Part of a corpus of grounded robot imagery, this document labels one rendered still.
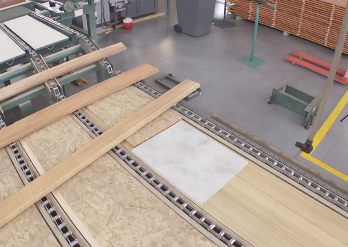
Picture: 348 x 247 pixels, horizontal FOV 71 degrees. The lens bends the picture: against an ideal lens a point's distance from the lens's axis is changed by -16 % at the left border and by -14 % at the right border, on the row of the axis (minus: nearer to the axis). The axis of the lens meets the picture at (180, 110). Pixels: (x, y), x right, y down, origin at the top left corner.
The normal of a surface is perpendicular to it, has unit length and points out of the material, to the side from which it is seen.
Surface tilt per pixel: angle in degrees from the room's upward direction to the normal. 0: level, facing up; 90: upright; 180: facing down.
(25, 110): 90
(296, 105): 90
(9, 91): 22
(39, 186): 0
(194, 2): 94
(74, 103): 0
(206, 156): 0
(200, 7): 95
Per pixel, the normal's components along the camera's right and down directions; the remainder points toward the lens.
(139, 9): 0.71, 0.41
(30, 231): 0.01, -0.82
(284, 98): -0.71, 0.40
